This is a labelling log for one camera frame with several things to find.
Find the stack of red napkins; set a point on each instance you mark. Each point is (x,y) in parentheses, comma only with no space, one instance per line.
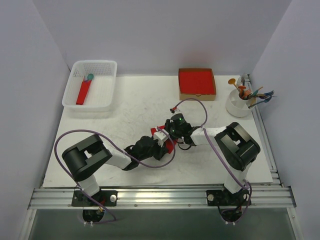
(196,80)

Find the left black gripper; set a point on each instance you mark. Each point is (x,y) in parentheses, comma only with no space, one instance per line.
(161,150)

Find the aluminium mounting rail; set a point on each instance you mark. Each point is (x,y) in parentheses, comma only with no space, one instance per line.
(271,197)

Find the white plastic perforated basket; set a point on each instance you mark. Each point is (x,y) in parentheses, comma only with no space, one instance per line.
(101,90)

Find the rolled red napkin bundle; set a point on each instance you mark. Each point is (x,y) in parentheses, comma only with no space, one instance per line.
(84,88)

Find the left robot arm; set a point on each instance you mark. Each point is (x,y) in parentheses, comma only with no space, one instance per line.
(85,157)

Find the teal spoon in basket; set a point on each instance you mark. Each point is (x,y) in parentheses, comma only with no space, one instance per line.
(89,77)

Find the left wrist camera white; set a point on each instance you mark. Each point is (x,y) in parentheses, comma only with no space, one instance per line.
(161,136)

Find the white utensil cup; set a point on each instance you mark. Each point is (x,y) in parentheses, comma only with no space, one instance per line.
(236,106)

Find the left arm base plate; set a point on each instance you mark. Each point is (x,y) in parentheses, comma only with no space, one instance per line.
(107,198)

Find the orange plastic fork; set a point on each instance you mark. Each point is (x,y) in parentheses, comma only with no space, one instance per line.
(243,91)

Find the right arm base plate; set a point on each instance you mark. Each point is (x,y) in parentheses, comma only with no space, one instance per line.
(225,198)

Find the red paper napkin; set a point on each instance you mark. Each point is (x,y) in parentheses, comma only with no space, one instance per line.
(169,145)

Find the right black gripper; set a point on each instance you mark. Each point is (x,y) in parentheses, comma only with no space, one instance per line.
(169,127)

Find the cardboard box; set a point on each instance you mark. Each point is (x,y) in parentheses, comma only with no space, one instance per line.
(197,96)

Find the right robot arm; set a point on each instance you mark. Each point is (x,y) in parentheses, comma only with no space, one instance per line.
(233,145)

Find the orange plastic spoon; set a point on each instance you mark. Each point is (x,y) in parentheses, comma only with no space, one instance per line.
(232,81)

